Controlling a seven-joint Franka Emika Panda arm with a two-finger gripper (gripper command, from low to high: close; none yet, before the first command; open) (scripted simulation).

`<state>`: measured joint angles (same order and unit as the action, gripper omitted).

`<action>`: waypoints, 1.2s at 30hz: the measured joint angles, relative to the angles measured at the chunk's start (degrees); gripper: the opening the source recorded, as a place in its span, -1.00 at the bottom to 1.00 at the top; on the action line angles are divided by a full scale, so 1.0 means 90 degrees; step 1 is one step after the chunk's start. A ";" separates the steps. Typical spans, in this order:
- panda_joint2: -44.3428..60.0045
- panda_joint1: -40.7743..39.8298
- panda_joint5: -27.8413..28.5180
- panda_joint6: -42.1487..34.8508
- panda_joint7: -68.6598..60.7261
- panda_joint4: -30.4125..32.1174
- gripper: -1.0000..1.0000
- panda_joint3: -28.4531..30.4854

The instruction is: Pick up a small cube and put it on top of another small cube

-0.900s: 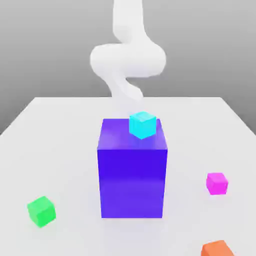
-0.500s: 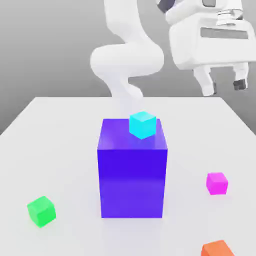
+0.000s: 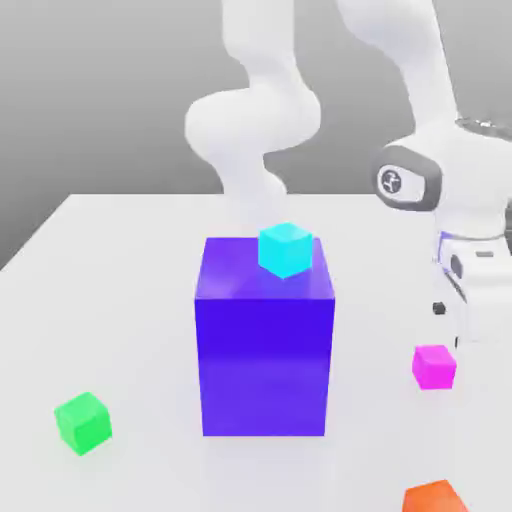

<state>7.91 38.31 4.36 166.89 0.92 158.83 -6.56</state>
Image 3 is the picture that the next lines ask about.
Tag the small cyan cube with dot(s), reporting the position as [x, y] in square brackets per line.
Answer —
[284, 250]

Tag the small orange cube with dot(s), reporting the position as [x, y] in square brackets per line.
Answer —
[434, 499]

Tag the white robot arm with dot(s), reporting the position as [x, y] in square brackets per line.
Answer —
[256, 120]

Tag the large purple box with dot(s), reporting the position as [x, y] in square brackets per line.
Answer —
[264, 360]

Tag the small green cube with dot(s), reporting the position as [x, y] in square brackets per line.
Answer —
[83, 424]

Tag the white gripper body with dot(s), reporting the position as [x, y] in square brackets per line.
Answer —
[486, 308]

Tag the small magenta cube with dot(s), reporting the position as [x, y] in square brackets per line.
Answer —
[434, 368]

